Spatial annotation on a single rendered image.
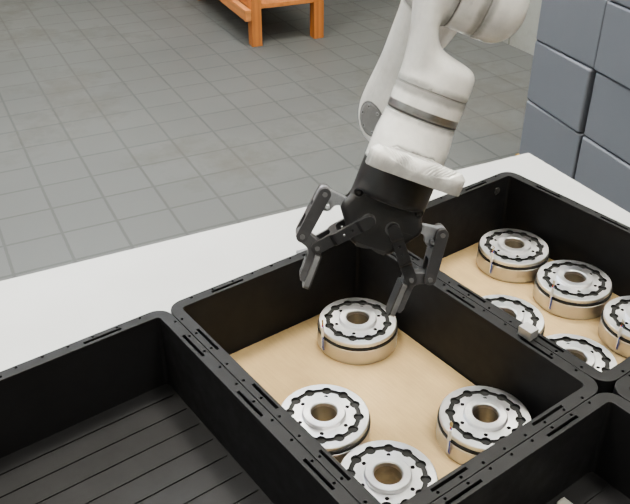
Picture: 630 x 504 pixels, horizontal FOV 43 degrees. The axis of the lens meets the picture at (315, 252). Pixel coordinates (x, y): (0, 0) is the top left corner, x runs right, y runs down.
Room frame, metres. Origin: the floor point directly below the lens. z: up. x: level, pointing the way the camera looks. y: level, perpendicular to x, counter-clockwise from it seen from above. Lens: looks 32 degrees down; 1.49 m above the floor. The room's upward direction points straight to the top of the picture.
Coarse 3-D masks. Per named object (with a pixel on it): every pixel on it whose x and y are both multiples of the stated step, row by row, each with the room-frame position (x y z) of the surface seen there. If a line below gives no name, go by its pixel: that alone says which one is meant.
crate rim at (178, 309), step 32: (384, 256) 0.88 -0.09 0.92; (224, 288) 0.80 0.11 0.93; (448, 288) 0.80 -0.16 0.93; (192, 320) 0.74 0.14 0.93; (224, 352) 0.68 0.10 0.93; (544, 352) 0.68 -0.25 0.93; (256, 384) 0.63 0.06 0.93; (288, 416) 0.58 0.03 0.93; (544, 416) 0.58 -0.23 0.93; (320, 448) 0.54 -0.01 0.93; (512, 448) 0.54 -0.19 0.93; (352, 480) 0.50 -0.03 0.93; (448, 480) 0.50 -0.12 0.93
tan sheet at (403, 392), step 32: (256, 352) 0.80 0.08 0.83; (288, 352) 0.80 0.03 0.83; (320, 352) 0.80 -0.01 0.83; (416, 352) 0.80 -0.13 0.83; (288, 384) 0.74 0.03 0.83; (352, 384) 0.74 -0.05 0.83; (384, 384) 0.74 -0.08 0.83; (416, 384) 0.74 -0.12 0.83; (448, 384) 0.74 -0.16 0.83; (384, 416) 0.68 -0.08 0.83; (416, 416) 0.68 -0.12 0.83; (416, 448) 0.63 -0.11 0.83
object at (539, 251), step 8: (488, 232) 1.04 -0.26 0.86; (496, 232) 1.05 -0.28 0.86; (504, 232) 1.05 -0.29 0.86; (512, 232) 1.05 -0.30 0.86; (520, 232) 1.04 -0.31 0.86; (528, 232) 1.04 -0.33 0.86; (480, 240) 1.02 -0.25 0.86; (488, 240) 1.03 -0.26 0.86; (496, 240) 1.02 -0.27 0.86; (536, 240) 1.03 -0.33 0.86; (480, 248) 1.00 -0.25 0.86; (488, 248) 1.00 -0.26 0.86; (496, 248) 1.00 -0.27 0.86; (536, 248) 1.00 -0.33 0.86; (544, 248) 1.00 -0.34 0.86; (488, 256) 0.98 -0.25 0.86; (496, 256) 0.98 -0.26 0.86; (504, 256) 0.98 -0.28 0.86; (512, 256) 0.98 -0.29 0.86; (520, 256) 0.98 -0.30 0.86; (528, 256) 0.98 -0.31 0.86; (536, 256) 0.98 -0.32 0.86; (544, 256) 0.98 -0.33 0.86; (504, 264) 0.96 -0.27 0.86; (512, 264) 0.96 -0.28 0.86; (520, 264) 0.96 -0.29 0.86; (528, 264) 0.96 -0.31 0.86; (536, 264) 0.96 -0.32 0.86
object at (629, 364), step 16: (496, 176) 1.10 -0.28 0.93; (512, 176) 1.10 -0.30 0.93; (464, 192) 1.05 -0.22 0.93; (544, 192) 1.05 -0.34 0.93; (432, 208) 1.00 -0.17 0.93; (576, 208) 1.00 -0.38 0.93; (608, 224) 0.96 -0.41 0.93; (624, 224) 0.95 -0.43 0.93; (416, 256) 0.87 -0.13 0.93; (464, 288) 0.80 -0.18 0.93; (480, 304) 0.77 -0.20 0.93; (512, 320) 0.74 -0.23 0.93; (544, 336) 0.71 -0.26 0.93; (560, 352) 0.68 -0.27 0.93; (592, 368) 0.65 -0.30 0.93; (624, 368) 0.65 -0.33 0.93; (608, 384) 0.63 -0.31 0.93
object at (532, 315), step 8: (488, 296) 0.88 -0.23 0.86; (496, 296) 0.88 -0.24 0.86; (504, 296) 0.88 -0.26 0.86; (512, 296) 0.88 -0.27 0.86; (512, 304) 0.86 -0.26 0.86; (520, 304) 0.86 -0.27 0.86; (528, 304) 0.86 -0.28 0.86; (528, 312) 0.84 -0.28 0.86; (536, 312) 0.84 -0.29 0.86; (528, 320) 0.82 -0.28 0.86; (536, 320) 0.83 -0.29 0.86
